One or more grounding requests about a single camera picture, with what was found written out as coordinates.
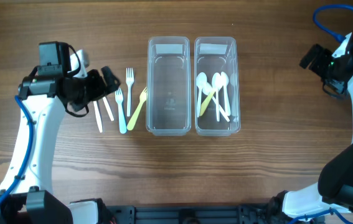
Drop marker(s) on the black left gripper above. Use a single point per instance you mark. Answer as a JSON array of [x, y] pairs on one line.
[[94, 86]]

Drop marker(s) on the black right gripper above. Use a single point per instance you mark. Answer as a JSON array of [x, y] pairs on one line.
[[322, 63]]

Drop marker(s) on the white plastic spoon slanted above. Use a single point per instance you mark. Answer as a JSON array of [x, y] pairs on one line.
[[201, 81]]

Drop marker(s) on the yellow plastic spoon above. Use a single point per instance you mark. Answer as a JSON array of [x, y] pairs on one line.
[[206, 102]]

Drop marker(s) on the white plastic spoon wide handle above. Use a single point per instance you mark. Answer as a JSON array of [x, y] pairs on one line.
[[226, 99]]

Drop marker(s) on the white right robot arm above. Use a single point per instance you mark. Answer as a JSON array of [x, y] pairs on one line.
[[333, 193]]

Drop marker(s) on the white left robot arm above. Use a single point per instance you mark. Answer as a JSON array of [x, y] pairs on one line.
[[25, 193]]

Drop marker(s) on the left clear plastic container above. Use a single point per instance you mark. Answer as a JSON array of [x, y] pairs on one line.
[[168, 108]]

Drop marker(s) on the clear plastic container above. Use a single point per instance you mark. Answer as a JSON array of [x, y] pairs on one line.
[[168, 108], [216, 55]]

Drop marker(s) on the right clear plastic container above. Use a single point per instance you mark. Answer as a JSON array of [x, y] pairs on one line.
[[216, 55]]

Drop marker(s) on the white plastic spoon in container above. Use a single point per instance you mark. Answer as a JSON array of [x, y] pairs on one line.
[[207, 90]]

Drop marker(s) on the white plastic fork upper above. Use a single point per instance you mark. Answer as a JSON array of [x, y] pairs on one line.
[[129, 82]]

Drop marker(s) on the white plastic fork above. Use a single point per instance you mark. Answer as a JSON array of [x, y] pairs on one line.
[[129, 82], [98, 116], [108, 108]]

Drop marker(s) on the yellow plastic fork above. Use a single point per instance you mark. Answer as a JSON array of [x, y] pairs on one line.
[[134, 118]]

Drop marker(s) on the white plastic fork leftmost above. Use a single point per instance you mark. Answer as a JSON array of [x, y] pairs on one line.
[[98, 116]]

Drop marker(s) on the light blue plastic fork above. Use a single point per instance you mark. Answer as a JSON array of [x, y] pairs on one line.
[[121, 116]]

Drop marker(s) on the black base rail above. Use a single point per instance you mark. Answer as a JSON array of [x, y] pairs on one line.
[[239, 214]]

